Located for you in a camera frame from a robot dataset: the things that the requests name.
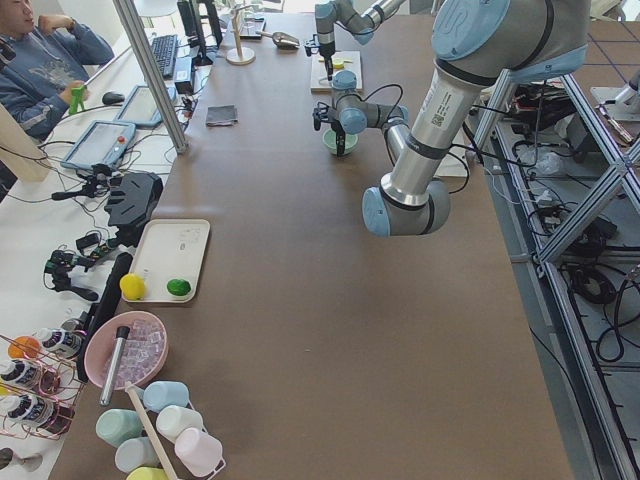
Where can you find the copper wire bottle rack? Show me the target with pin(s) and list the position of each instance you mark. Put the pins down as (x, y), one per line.
(38, 396)

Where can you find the black computer mouse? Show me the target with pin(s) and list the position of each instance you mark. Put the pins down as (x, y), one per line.
(112, 98)

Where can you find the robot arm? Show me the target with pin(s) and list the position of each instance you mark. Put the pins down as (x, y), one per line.
(343, 13)
(472, 42)

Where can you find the pink cup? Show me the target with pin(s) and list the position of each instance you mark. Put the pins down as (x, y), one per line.
(201, 453)

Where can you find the light blue cup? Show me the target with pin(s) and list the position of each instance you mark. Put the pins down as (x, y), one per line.
(161, 394)

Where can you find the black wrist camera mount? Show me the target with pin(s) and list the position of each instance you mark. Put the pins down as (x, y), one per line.
(312, 45)
(321, 114)

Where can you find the black device stand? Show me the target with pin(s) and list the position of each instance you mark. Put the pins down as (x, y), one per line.
(132, 199)

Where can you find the beige rabbit tray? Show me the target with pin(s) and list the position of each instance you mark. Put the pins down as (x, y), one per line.
(170, 248)

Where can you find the blue teach pendant near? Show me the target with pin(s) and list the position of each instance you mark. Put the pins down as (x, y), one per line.
(103, 143)

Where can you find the black keyboard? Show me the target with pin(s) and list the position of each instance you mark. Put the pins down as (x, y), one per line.
(164, 49)

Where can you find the wooden mug tree stand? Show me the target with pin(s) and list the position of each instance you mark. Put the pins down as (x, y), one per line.
(238, 55)

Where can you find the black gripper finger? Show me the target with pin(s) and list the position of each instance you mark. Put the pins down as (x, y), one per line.
(330, 68)
(340, 143)

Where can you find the green lime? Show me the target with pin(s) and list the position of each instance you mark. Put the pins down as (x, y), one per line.
(178, 287)

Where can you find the steel muddler in bowl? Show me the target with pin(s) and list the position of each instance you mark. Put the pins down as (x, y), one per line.
(122, 334)

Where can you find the whole yellow lemon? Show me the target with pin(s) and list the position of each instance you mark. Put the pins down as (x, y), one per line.
(132, 287)

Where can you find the folded grey cloth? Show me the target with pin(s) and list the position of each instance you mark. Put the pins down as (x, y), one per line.
(225, 115)

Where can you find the pale blue cup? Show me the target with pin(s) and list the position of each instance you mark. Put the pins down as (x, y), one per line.
(134, 453)

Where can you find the blue teach pendant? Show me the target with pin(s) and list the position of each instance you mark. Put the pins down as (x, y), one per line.
(103, 143)
(140, 109)

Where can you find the bamboo cutting board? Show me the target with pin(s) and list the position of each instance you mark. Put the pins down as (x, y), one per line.
(318, 75)

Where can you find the white cup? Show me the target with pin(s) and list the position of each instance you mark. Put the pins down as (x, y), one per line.
(173, 420)

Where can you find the yellow cup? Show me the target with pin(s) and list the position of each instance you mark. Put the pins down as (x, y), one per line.
(147, 473)

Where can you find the seated person blue hoodie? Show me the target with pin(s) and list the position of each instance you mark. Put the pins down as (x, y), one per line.
(52, 52)

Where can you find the pink bowl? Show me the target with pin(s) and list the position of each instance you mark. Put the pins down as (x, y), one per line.
(144, 353)

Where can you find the blue teach pendant far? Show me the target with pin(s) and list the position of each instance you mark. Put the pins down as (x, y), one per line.
(140, 109)

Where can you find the steel scoop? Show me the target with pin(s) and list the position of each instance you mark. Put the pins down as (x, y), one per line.
(281, 40)

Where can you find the aluminium frame post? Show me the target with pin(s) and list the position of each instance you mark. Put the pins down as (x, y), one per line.
(135, 32)

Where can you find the mint green cup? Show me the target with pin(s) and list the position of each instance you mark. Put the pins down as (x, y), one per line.
(115, 426)

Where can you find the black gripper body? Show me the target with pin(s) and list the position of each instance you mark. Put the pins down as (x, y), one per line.
(327, 51)
(336, 127)

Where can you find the orange fruit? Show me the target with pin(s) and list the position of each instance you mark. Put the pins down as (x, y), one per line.
(24, 347)

